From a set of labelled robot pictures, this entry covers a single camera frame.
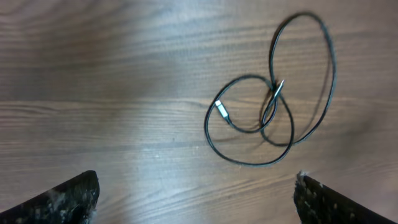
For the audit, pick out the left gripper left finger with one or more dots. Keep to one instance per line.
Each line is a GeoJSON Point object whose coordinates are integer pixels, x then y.
{"type": "Point", "coordinates": [73, 201]}

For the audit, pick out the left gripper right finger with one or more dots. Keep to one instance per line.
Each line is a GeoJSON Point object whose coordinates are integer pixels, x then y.
{"type": "Point", "coordinates": [318, 204]}

